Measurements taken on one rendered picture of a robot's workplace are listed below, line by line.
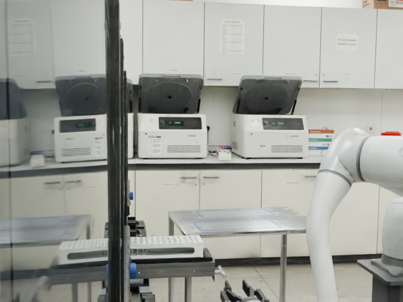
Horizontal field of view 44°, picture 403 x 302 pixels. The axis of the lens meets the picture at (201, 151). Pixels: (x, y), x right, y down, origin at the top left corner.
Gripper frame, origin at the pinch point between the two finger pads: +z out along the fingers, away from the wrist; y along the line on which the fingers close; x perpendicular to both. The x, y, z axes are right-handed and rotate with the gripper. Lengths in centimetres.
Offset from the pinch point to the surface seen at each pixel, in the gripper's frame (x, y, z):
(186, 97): -65, -16, 282
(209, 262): -6.2, 7.4, 7.9
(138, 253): -8.6, 30.4, 12.7
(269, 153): -20, -80, 244
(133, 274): -24, 33, -53
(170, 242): -12.0, 20.0, 11.7
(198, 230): -7.6, 6.0, 43.6
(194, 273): -2.6, 12.5, 7.9
